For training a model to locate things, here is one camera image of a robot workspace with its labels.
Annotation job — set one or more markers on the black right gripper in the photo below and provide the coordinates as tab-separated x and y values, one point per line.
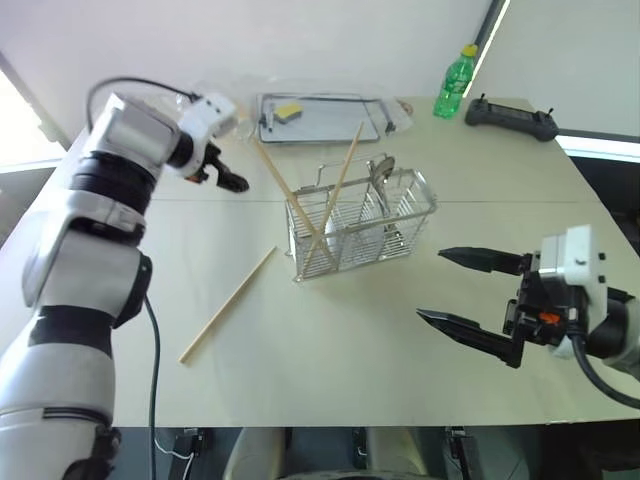
542	310

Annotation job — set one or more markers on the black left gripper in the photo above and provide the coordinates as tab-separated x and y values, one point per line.
210	160

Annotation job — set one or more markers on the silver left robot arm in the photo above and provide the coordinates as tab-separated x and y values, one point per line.
90	280

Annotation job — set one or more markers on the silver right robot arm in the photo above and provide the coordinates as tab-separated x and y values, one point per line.
617	325

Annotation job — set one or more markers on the metal spoon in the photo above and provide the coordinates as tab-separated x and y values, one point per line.
384	170

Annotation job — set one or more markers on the wooden chopstick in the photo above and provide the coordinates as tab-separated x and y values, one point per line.
280	177
345	165
227	305

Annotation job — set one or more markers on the small dark pen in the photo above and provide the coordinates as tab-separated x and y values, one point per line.
270	119

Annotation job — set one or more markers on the yellow sponge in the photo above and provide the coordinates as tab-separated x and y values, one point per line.
289	113

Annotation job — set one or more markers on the metal tray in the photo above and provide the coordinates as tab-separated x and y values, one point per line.
325	125

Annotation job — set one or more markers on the black remote controller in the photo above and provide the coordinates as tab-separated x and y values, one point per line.
510	117

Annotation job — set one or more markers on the green plastic bottle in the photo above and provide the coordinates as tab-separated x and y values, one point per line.
452	85

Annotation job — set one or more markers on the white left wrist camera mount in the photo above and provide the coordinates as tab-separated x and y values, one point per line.
210	117

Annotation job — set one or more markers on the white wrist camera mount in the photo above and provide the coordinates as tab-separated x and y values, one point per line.
210	117
575	260

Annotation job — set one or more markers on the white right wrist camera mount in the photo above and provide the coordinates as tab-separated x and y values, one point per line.
575	260

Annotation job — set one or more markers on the black window frame bar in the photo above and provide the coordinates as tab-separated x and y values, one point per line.
487	27

